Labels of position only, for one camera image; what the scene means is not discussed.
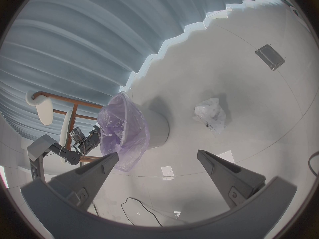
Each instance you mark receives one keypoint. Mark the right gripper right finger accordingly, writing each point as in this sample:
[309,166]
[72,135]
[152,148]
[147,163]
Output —
[229,180]

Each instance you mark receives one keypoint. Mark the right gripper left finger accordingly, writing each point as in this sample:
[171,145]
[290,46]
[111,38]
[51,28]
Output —
[87,180]

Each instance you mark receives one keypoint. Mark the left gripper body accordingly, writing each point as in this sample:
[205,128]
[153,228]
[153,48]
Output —
[94,138]

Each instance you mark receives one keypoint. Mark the purple plastic bag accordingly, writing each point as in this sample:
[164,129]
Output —
[117,133]

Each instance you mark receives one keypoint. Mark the white plastic wrapper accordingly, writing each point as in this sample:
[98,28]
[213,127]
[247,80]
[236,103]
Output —
[211,113]

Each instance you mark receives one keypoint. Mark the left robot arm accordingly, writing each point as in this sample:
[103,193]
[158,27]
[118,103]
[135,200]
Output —
[41,146]

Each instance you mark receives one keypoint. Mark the white trash bin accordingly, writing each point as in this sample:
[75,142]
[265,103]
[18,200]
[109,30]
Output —
[157,128]

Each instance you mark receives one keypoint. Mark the wooden chair white cushions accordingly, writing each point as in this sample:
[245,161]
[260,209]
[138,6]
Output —
[46,111]

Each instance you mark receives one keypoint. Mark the pale blue curtain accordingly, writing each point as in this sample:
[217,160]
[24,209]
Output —
[87,41]

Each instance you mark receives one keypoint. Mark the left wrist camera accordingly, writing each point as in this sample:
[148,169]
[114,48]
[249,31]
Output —
[77,134]

